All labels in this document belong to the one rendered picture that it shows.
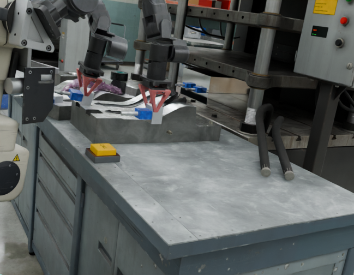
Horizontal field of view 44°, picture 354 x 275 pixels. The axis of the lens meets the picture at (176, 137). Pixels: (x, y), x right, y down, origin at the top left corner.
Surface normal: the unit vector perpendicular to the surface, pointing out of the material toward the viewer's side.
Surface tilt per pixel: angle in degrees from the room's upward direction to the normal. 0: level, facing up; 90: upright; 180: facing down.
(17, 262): 0
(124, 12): 90
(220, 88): 90
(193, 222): 0
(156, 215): 0
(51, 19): 90
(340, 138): 90
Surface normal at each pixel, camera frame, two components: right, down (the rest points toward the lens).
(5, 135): 0.78, 0.27
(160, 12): 0.60, 0.03
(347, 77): -0.86, 0.02
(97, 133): 0.50, 0.30
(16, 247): 0.14, -0.95
